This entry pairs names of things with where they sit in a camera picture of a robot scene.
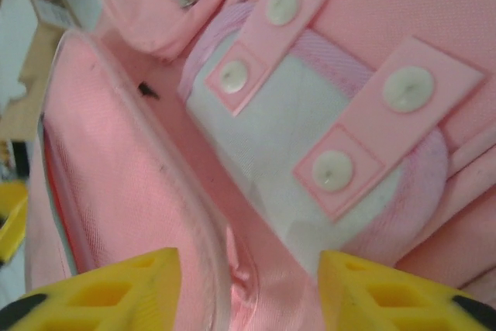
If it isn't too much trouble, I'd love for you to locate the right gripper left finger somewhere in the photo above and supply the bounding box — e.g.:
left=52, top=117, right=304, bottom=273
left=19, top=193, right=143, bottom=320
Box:
left=0, top=247, right=183, bottom=331

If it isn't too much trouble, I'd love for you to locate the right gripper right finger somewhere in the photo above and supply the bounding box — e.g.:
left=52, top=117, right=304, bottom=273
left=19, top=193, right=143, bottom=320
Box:
left=317, top=250, right=496, bottom=331

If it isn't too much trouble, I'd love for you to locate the pink school backpack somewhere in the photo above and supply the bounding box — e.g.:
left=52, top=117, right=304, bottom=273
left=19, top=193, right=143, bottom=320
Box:
left=22, top=0, right=496, bottom=331

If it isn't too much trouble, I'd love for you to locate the brown cardboard tray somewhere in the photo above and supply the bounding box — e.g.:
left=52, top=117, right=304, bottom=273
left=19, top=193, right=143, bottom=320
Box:
left=0, top=0, right=82, bottom=142

